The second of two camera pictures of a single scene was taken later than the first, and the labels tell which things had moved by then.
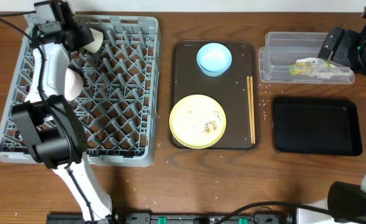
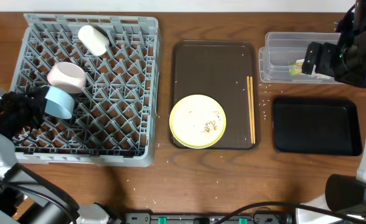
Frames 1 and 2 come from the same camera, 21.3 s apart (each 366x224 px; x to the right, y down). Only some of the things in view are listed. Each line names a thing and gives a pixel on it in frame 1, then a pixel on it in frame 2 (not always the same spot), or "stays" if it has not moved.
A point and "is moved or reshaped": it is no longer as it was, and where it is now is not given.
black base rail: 174,218 stays
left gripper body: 79,37 -> 33,106
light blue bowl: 214,59 is moved or reshaped
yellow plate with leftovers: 197,121 stays
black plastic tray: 322,126 stays
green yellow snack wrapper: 303,68 stays
